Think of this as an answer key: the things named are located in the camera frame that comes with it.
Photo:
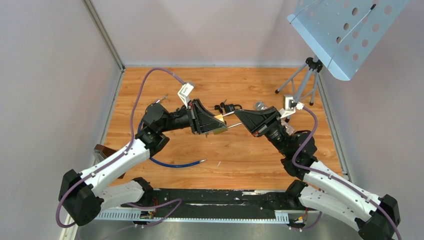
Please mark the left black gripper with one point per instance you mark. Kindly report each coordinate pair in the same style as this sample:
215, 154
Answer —
201, 119

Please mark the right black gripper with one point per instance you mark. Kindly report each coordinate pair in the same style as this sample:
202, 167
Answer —
258, 122

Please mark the brass padlock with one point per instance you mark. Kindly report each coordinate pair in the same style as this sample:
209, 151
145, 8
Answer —
222, 125

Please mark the small black padlock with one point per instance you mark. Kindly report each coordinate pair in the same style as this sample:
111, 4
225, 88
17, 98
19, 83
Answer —
231, 107

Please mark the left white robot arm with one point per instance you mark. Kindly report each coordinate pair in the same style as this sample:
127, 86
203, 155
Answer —
84, 194

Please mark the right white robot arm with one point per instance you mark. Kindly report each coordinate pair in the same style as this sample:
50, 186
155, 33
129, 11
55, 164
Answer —
316, 186

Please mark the glitter microphone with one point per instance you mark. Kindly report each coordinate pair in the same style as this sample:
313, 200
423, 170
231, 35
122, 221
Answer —
288, 128

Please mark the brown wooden block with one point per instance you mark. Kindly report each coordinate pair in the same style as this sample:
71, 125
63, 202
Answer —
101, 152

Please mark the blue music stand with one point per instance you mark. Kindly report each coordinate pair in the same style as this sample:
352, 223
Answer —
343, 33

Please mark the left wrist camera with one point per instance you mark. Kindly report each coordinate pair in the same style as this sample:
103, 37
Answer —
184, 93

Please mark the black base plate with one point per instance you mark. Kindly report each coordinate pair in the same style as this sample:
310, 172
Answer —
224, 203

